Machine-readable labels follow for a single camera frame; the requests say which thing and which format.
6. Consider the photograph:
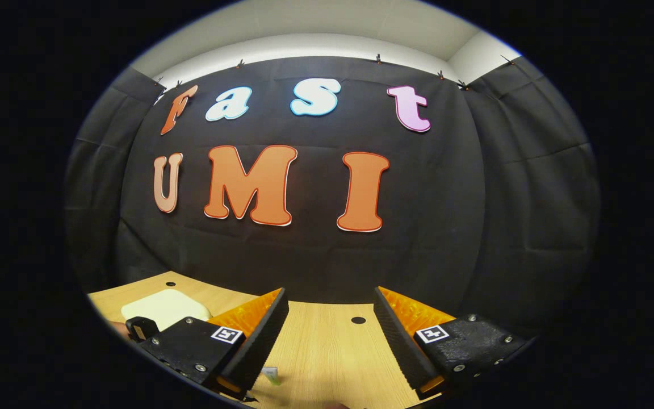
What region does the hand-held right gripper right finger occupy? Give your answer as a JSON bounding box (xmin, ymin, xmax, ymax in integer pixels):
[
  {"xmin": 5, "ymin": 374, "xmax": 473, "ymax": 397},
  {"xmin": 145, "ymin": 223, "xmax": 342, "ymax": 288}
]
[{"xmin": 372, "ymin": 286, "xmax": 535, "ymax": 399}]

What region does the pale yellow suitcase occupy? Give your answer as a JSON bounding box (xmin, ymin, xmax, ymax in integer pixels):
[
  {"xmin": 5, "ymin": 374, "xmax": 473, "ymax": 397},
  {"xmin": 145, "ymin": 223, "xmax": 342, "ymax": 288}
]
[{"xmin": 121, "ymin": 289, "xmax": 212, "ymax": 332}]

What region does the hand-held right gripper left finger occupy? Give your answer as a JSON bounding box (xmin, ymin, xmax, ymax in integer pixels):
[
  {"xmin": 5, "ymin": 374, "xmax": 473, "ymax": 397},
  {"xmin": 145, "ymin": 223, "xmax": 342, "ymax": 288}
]
[{"xmin": 136, "ymin": 287, "xmax": 290, "ymax": 398}]

